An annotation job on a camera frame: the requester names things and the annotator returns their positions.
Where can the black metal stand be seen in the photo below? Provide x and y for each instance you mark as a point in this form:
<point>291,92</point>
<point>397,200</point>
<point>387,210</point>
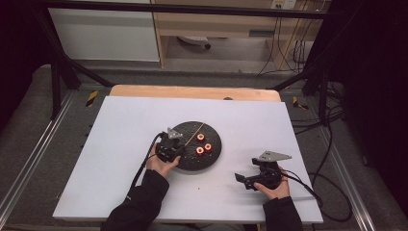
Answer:
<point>59,67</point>
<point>316,80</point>

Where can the round black plate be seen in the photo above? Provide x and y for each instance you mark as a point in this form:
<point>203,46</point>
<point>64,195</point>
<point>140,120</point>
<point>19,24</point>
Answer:
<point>205,160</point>

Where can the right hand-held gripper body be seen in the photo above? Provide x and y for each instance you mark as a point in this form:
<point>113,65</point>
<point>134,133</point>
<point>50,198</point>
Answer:
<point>267,173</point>

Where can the white board mat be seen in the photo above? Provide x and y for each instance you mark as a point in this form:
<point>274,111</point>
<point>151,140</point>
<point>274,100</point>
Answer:
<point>112,144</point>

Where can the light wooden desk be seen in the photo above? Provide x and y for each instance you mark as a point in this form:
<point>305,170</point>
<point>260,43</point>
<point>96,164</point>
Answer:
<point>218,22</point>

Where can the person's right hand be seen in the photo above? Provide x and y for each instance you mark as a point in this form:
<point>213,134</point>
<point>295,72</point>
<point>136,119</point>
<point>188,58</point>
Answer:
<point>275,192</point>

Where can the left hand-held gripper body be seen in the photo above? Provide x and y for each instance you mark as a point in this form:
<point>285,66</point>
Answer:
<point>170,146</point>

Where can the thin wooden skewer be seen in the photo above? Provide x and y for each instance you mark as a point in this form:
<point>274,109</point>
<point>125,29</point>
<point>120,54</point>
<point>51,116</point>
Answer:
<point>195,133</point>

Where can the dark curtain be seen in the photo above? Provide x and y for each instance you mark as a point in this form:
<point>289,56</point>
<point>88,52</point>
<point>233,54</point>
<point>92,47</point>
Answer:
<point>375,96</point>

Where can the person's left hand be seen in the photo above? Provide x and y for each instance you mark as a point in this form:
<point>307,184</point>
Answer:
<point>160,165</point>

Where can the black metal frame bar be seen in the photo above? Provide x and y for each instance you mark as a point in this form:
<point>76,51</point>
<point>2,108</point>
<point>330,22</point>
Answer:
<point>179,9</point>

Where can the white wall socket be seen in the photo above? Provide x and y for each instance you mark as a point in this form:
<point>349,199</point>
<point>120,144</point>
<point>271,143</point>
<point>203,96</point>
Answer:
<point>284,4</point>

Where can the yellow black tape strip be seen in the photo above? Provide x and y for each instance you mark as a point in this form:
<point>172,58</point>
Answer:
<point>92,98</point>
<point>299,103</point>

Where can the aluminium floor rail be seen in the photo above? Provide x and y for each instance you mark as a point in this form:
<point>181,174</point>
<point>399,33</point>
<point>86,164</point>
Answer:
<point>35,150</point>
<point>346,179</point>

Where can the white power strip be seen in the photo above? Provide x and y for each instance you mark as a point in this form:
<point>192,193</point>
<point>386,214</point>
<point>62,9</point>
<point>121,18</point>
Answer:
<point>194,40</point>

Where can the white cabinet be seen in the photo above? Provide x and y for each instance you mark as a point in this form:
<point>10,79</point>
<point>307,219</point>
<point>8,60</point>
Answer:
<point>106,35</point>

